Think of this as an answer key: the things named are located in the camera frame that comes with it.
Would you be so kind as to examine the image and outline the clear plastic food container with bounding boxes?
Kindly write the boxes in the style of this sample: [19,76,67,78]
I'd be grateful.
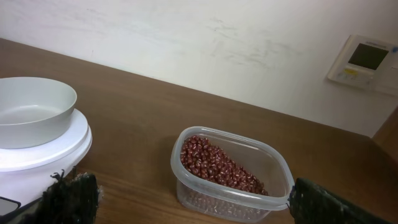
[170,126,294,223]

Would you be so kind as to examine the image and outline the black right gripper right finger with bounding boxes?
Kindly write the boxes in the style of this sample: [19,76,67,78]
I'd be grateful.
[288,178,390,224]

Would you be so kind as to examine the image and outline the grey round bowl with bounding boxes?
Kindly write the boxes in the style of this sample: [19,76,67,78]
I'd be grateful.
[1,77,77,149]

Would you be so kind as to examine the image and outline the white digital kitchen scale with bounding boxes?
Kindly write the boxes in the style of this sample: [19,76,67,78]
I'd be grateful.
[1,110,92,216]

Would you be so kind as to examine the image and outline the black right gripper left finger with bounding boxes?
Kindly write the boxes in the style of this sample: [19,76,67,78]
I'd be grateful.
[20,173,100,224]

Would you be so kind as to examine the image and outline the red adzuki beans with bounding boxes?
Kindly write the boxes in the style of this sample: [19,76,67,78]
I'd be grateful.
[180,136,269,196]

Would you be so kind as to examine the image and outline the white wall control panel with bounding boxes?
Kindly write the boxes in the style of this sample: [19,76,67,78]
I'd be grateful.
[327,35,397,96]

